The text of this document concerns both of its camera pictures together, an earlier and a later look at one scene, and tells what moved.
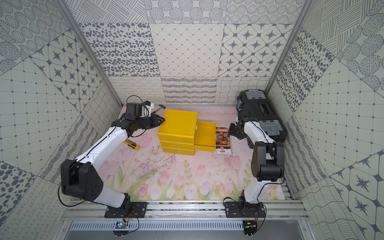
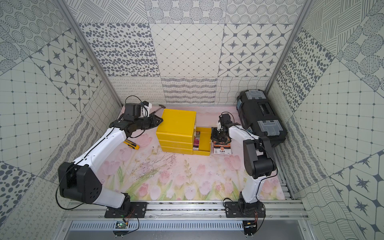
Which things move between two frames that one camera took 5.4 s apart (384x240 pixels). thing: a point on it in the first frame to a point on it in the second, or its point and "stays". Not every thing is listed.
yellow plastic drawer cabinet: x=176 y=131 stays
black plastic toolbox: x=256 y=104 stays
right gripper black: x=231 y=132 to x=214 y=136
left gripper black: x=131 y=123 stays
